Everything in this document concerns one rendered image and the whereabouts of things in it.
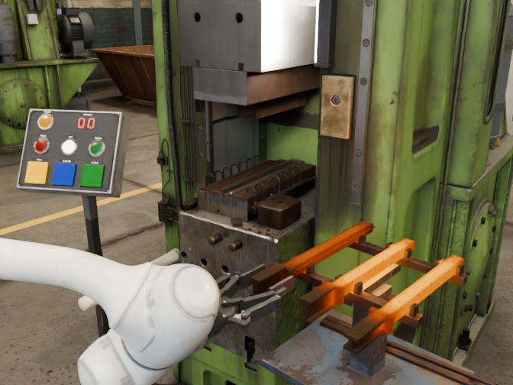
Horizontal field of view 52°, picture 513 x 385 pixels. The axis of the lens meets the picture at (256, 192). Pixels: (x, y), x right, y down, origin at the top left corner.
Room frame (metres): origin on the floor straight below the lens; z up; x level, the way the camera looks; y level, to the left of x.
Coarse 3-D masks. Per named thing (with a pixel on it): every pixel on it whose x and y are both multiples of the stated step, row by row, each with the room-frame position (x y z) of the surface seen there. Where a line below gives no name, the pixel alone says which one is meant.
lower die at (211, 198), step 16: (272, 160) 1.92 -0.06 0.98; (288, 160) 1.85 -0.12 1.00; (240, 176) 1.69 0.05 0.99; (272, 176) 1.68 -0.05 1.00; (288, 176) 1.69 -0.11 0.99; (304, 176) 1.76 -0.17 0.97; (208, 192) 1.57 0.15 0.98; (240, 192) 1.53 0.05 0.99; (256, 192) 1.53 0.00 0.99; (208, 208) 1.57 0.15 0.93; (224, 208) 1.53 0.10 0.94; (240, 208) 1.49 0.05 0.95
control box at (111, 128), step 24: (72, 120) 1.76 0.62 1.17; (96, 120) 1.74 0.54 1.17; (120, 120) 1.73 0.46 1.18; (24, 144) 1.74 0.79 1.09; (48, 144) 1.73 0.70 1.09; (120, 144) 1.71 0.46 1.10; (24, 168) 1.70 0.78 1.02; (120, 168) 1.70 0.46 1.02; (48, 192) 1.71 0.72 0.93; (72, 192) 1.66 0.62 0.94; (96, 192) 1.62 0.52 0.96; (120, 192) 1.68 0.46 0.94
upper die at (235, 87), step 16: (208, 80) 1.56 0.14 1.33; (224, 80) 1.52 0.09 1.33; (240, 80) 1.49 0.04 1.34; (256, 80) 1.52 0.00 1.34; (272, 80) 1.58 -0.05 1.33; (288, 80) 1.66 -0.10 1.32; (304, 80) 1.74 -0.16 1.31; (208, 96) 1.56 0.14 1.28; (224, 96) 1.53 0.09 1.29; (240, 96) 1.49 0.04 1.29; (256, 96) 1.52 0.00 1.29; (272, 96) 1.58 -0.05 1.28
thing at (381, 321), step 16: (432, 272) 0.97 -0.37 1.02; (448, 272) 0.98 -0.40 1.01; (416, 288) 0.91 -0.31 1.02; (432, 288) 0.93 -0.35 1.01; (400, 304) 0.85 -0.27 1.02; (368, 320) 0.79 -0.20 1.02; (384, 320) 0.79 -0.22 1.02; (352, 336) 0.74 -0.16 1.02; (368, 336) 0.77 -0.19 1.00; (352, 352) 0.74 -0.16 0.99
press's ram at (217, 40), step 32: (192, 0) 1.59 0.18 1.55; (224, 0) 1.52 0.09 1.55; (256, 0) 1.46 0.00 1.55; (288, 0) 1.56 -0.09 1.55; (192, 32) 1.59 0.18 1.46; (224, 32) 1.52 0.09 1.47; (256, 32) 1.46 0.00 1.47; (288, 32) 1.56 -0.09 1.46; (192, 64) 1.59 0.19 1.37; (224, 64) 1.52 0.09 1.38; (256, 64) 1.46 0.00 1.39; (288, 64) 1.56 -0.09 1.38
